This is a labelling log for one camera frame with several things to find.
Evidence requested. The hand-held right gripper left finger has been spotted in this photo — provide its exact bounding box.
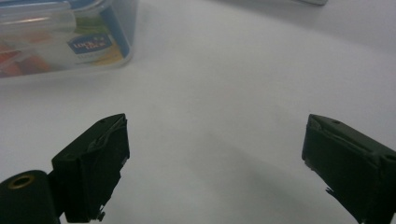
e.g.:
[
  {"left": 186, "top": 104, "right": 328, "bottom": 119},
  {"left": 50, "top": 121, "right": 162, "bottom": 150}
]
[{"left": 50, "top": 113, "right": 131, "bottom": 224}]

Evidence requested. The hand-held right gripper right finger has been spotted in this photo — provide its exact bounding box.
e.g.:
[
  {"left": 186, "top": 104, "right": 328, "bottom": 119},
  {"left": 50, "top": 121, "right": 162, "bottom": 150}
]
[{"left": 301, "top": 113, "right": 396, "bottom": 224}]

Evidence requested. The clear plastic food container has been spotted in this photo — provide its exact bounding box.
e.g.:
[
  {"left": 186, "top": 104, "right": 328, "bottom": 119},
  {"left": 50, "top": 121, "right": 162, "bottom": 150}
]
[{"left": 0, "top": 0, "right": 140, "bottom": 78}]

